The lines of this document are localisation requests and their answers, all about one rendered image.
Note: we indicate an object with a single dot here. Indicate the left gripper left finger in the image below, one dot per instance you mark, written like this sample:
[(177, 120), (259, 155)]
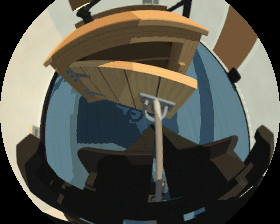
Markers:
[(135, 164)]

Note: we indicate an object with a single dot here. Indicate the brown wooden cabinet with door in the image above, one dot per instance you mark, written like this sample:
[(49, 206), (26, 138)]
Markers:
[(130, 83)]

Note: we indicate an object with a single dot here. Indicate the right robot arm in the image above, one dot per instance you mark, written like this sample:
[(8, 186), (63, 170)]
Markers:
[(86, 16)]

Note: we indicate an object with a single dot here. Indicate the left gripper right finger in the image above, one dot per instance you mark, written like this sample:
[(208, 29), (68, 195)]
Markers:
[(182, 158)]

